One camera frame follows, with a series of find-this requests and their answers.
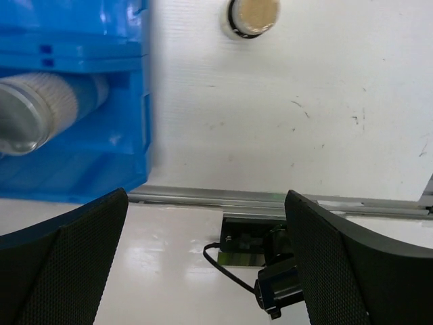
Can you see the right yellow-label sauce bottle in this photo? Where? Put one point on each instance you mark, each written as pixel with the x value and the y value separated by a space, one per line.
pixel 249 19

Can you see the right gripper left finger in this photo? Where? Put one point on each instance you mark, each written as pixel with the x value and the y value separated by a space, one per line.
pixel 55 271

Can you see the silver-lid bead jar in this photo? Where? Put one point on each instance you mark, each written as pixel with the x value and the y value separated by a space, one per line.
pixel 37 106

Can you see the aluminium table edge rail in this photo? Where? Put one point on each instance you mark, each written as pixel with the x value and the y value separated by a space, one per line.
pixel 263 203

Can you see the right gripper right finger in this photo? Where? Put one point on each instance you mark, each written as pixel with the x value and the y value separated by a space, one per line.
pixel 352 275

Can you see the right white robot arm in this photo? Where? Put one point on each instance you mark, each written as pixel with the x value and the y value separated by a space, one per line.
pixel 160 275

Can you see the middle blue storage bin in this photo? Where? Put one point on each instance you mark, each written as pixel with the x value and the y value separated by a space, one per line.
pixel 87 30

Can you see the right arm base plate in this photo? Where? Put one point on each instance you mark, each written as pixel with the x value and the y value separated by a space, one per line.
pixel 253 243

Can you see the near blue storage bin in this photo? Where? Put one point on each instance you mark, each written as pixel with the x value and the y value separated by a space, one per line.
pixel 109 148

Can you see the blue storage bin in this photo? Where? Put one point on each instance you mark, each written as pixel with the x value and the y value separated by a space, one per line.
pixel 109 148
pixel 87 30

